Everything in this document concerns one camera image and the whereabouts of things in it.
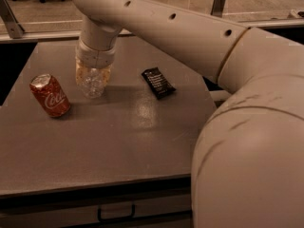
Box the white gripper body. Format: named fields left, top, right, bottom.
left=76, top=40, right=115, bottom=68

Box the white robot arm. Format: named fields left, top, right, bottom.
left=72, top=0, right=304, bottom=228

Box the red coke can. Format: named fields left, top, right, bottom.
left=29, top=74, right=71, bottom=118

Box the grey drawer front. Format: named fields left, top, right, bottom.
left=0, top=194, right=193, bottom=228

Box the left metal railing post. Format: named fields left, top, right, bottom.
left=0, top=0, right=24, bottom=39

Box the metal railing post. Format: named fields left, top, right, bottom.
left=0, top=0, right=24, bottom=39
left=211, top=0, right=226, bottom=17

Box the right metal railing post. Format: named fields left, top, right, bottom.
left=211, top=0, right=226, bottom=17

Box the black drawer handle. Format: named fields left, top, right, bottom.
left=97, top=204, right=136, bottom=224

